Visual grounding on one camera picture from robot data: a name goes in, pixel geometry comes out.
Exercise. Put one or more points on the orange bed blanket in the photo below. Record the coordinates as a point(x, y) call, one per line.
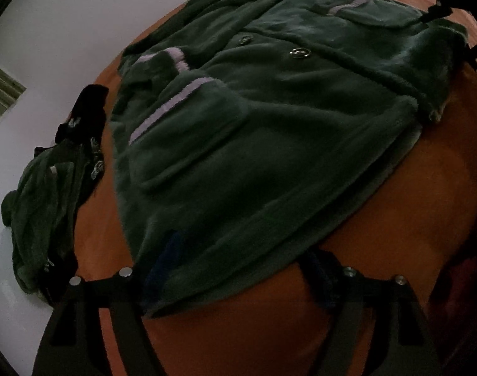
point(301, 321)

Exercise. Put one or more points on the green fleece jacket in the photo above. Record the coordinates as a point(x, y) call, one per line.
point(262, 133)

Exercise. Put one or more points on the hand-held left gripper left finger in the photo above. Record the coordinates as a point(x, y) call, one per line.
point(164, 266)

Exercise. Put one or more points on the green fleece pants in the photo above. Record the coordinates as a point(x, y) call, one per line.
point(42, 203)

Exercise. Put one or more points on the black printed garment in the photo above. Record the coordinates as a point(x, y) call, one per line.
point(87, 109)

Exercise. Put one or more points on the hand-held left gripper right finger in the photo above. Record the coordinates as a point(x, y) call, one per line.
point(316, 278)

